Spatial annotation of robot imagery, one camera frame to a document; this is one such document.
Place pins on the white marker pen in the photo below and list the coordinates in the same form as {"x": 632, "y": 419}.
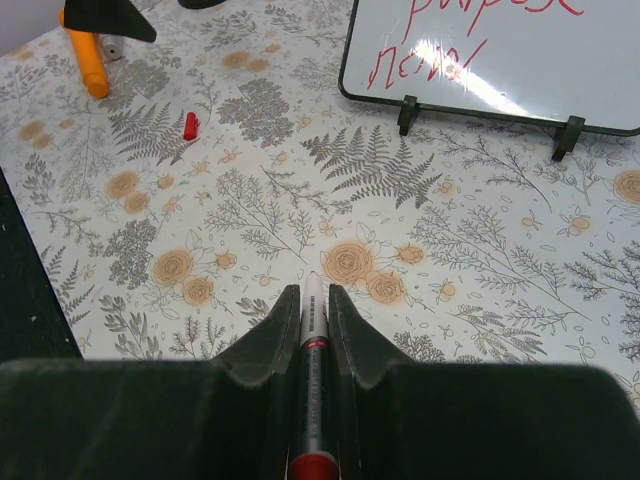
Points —
{"x": 313, "y": 446}

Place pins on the floral patterned table mat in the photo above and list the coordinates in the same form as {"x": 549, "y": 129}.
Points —
{"x": 462, "y": 241}

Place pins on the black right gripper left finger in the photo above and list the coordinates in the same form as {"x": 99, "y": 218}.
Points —
{"x": 224, "y": 418}

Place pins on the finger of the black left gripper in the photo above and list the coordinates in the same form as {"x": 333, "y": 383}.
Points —
{"x": 108, "y": 17}

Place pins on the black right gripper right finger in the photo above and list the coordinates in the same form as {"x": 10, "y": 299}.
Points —
{"x": 397, "y": 418}

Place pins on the black round microphone stand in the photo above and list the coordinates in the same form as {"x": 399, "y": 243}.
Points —
{"x": 199, "y": 4}

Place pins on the black whiteboard easel stand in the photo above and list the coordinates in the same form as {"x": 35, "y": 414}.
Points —
{"x": 565, "y": 139}

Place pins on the black framed whiteboard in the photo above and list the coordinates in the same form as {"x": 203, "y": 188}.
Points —
{"x": 535, "y": 61}

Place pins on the red marker cap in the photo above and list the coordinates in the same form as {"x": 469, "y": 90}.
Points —
{"x": 191, "y": 127}

